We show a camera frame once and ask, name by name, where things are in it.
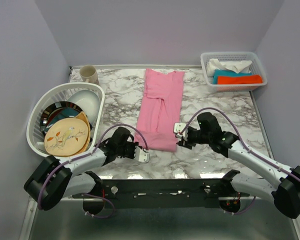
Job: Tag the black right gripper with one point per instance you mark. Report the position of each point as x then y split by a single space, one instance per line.
187 143

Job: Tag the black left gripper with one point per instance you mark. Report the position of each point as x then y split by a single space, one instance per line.
133 145

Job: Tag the pink t shirt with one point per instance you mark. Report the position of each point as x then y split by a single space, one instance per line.
160 109

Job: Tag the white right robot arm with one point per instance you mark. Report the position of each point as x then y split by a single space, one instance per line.
260 162

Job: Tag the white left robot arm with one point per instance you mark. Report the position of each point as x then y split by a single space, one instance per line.
50 181

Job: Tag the tan scalloped dish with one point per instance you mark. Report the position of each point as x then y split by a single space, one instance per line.
82 116

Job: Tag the beige bird pattern plate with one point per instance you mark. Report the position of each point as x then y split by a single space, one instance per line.
66 137

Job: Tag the white ceramic bowl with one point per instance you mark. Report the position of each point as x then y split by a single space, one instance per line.
89 102

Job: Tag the teal ceramic plate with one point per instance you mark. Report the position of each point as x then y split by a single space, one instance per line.
64 113

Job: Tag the teal folded t shirt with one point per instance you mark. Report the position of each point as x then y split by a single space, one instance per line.
225 73

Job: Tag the white plastic mesh basket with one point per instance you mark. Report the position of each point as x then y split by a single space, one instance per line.
237 56

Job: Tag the orange folded t shirt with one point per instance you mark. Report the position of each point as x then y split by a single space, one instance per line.
239 80

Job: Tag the white folded t shirt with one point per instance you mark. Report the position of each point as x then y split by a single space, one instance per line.
233 66

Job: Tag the dark striped rim plate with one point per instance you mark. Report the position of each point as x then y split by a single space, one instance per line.
52 112

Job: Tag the beige ceramic mug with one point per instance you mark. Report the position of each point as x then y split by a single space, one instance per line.
88 74

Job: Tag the white oval dish basket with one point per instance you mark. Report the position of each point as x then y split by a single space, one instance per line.
35 136

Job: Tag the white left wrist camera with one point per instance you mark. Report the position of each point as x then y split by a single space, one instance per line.
141 155

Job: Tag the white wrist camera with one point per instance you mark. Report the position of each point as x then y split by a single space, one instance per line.
141 155
181 130

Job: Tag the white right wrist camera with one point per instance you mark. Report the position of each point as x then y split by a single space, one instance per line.
181 130

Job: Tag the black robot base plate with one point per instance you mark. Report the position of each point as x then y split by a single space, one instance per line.
167 193

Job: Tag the aluminium frame rail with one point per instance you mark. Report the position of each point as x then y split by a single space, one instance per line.
234 207

